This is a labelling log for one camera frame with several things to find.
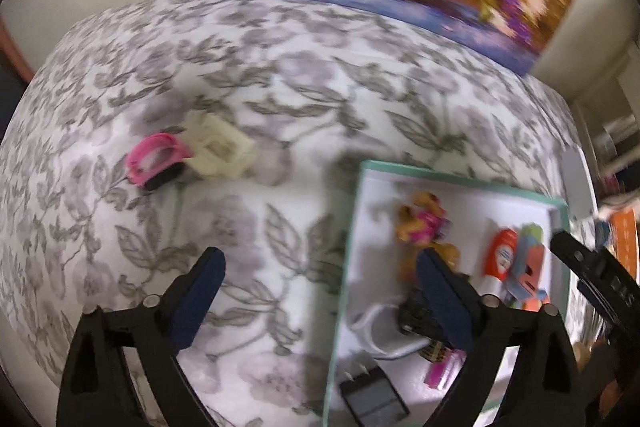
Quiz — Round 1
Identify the cream plastic clip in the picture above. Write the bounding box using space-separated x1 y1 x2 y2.
178 110 258 179

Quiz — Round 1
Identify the teal white box tray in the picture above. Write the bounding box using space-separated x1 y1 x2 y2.
322 160 570 426

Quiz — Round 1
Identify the red white glue bottle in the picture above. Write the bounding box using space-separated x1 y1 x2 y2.
478 229 518 297

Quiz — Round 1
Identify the floral grey white blanket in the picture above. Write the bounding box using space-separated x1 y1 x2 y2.
1 0 578 426

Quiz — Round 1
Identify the pink dog toy figure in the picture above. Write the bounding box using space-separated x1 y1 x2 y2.
395 192 460 271

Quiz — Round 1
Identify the black power adapter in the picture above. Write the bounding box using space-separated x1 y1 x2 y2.
338 366 410 427

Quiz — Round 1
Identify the white rectangular device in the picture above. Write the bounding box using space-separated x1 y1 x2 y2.
560 146 597 221

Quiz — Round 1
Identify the purple lighter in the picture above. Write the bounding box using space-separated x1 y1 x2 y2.
424 350 466 391

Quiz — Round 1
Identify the gold black patterned lighter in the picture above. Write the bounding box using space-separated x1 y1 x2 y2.
420 339 448 363

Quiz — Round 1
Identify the pink smart watch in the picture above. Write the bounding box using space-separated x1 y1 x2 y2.
125 133 193 191

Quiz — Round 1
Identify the black toy car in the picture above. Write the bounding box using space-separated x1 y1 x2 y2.
398 270 473 349

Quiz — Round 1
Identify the blue pink block toy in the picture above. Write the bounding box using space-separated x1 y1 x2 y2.
508 223 546 287

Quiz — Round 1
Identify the blue orange block toy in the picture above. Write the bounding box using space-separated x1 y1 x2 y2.
506 275 549 312

